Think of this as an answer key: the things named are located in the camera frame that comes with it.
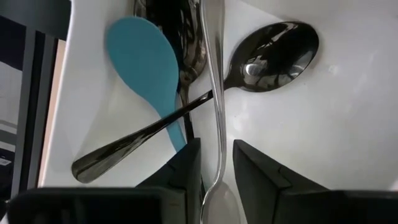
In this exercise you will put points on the teal plastic spoon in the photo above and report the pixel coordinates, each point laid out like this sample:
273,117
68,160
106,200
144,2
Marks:
146,62

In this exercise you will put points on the white plastic tray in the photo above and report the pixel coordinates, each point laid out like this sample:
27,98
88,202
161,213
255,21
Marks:
311,140

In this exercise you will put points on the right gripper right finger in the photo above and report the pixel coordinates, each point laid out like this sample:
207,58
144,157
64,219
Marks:
295,207

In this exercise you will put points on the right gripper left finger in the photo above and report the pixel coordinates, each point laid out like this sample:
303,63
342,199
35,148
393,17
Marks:
124,207

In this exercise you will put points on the slim bright steel spoon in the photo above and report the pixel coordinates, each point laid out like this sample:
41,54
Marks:
217,62

